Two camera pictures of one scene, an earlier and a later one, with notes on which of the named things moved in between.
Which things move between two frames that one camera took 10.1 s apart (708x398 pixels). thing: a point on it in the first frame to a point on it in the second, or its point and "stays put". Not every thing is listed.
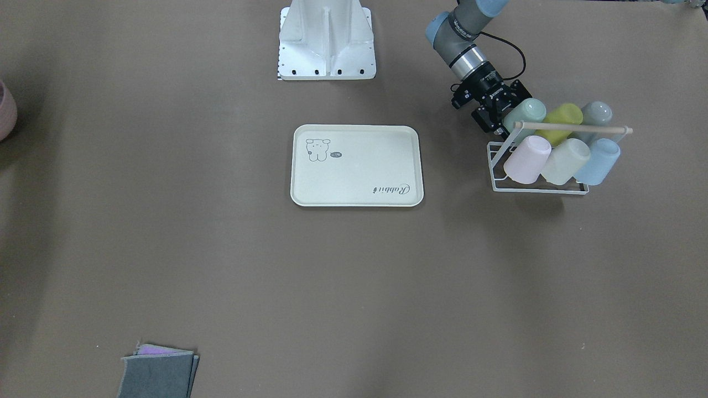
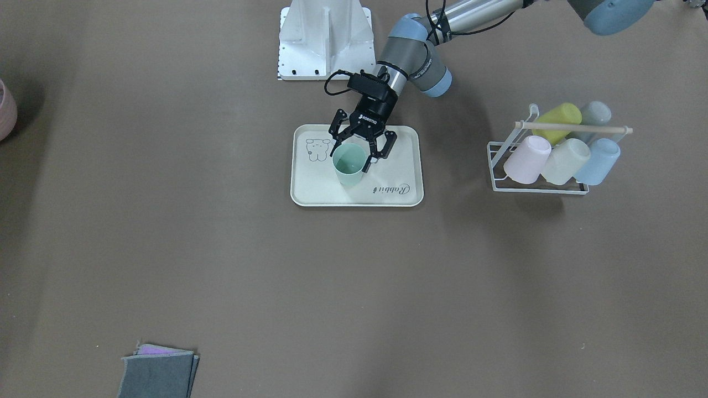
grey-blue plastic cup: x=595 y=113 stays put
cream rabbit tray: x=356 y=166 stays put
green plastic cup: x=528 y=110 to x=349 y=161
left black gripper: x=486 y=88 to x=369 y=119
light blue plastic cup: x=604 y=154 stays put
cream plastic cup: x=565 y=161 stays put
